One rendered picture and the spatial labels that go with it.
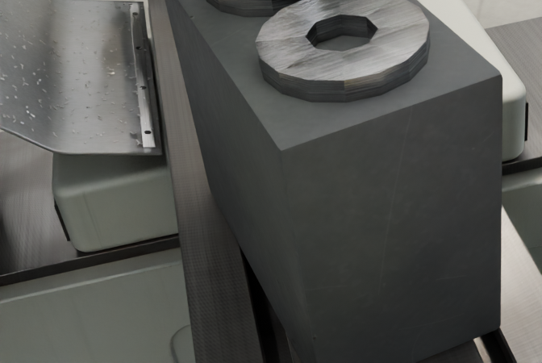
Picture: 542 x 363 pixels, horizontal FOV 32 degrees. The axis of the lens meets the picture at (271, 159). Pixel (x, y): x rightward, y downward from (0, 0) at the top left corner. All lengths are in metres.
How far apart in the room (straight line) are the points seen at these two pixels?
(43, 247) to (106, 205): 0.11
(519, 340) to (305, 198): 0.19
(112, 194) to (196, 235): 0.28
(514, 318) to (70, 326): 0.58
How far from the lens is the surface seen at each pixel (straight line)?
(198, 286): 0.65
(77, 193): 0.95
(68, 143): 0.91
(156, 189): 0.95
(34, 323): 1.06
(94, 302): 1.03
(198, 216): 0.70
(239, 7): 0.54
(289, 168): 0.44
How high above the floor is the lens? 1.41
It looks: 37 degrees down
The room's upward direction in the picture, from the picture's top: 10 degrees counter-clockwise
